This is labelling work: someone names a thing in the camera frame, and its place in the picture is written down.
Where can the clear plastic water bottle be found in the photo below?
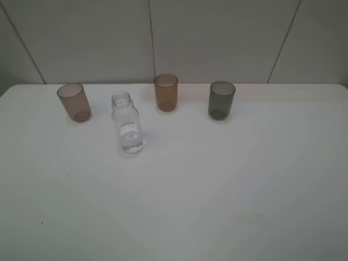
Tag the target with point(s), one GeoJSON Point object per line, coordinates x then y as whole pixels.
{"type": "Point", "coordinates": [126, 120]}

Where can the grey translucent plastic cup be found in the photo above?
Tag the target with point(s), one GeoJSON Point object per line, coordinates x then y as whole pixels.
{"type": "Point", "coordinates": [220, 99]}

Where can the orange translucent plastic cup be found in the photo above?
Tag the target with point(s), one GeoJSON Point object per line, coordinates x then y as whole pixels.
{"type": "Point", "coordinates": [166, 91]}

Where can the pink translucent plastic cup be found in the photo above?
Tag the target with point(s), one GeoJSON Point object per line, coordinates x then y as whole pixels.
{"type": "Point", "coordinates": [75, 102]}

